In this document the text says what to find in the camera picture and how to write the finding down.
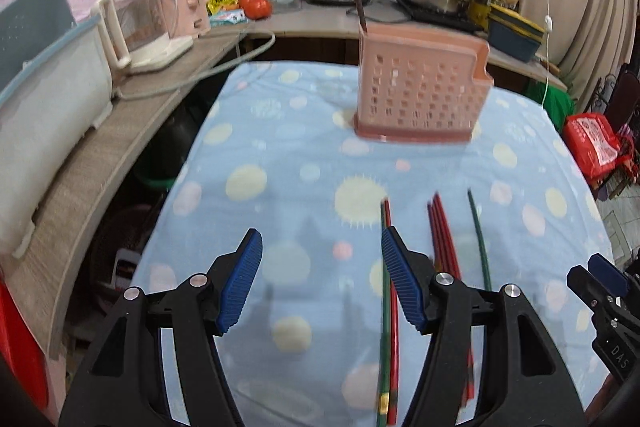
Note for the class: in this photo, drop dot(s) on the white storage box blue lid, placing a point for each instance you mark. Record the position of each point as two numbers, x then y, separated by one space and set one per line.
45 117

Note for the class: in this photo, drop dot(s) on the green chopstick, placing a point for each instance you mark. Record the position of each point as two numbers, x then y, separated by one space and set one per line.
480 242

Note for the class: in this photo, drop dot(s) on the black metal chair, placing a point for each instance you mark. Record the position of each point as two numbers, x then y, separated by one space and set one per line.
625 92

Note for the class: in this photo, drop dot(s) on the black induction cooktop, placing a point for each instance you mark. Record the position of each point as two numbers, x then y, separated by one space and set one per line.
450 19

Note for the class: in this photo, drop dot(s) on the blue planet print blanket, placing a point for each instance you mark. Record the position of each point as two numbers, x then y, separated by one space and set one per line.
280 147

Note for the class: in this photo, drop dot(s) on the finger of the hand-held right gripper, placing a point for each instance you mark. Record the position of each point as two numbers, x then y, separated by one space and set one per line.
585 287
610 274

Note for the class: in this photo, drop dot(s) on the red plastic object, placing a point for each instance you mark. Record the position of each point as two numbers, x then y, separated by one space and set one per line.
22 347

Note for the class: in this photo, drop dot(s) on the teal chair backrest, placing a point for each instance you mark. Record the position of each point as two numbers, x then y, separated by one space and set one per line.
30 22

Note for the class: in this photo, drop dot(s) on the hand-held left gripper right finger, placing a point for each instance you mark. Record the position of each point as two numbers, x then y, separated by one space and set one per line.
402 282

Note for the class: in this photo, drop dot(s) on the red tomato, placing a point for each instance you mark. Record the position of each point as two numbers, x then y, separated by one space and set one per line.
256 7

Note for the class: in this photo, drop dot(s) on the white glass electric kettle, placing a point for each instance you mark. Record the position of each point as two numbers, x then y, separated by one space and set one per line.
145 22

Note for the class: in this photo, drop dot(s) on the red plastic bag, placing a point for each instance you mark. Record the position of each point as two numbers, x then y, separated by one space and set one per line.
592 147

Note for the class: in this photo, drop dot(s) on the green bag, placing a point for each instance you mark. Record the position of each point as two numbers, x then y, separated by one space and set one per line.
550 104

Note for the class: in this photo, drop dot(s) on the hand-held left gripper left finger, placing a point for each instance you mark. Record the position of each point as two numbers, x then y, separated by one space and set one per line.
242 282

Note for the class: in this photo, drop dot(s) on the wooden counter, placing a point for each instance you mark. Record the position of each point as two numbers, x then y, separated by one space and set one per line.
65 207

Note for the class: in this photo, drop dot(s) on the pink perforated utensil basket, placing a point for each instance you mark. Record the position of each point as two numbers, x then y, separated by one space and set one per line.
415 92

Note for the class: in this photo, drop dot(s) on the blue yellow lunch box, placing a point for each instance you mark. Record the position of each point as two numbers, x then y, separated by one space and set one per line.
515 39

